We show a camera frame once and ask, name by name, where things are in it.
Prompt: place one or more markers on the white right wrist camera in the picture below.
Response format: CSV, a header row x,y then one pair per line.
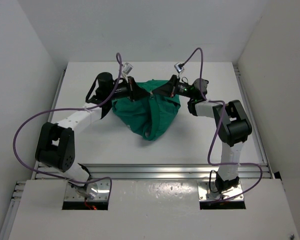
x,y
179,67

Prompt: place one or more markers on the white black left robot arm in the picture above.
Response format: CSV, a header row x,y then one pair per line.
x,y
56,144

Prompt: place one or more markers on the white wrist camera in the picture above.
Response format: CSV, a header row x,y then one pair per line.
x,y
179,67
126,69

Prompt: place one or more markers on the aluminium table edge rail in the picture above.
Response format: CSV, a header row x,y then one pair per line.
x,y
162,171

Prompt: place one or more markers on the green zip-up jacket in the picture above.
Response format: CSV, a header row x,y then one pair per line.
x,y
149,118

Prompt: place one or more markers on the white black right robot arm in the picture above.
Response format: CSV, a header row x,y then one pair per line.
x,y
232,125

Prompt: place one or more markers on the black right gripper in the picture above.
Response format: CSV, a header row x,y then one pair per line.
x,y
169,89

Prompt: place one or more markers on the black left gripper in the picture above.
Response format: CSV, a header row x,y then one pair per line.
x,y
134,92

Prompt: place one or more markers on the white front cover panel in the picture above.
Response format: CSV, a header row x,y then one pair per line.
x,y
153,210

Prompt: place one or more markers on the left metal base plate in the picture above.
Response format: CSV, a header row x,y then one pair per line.
x,y
94,192

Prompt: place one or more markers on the silver ring zipper pull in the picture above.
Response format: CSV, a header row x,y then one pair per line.
x,y
152,96

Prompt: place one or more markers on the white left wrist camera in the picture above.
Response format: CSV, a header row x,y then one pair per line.
x,y
126,69

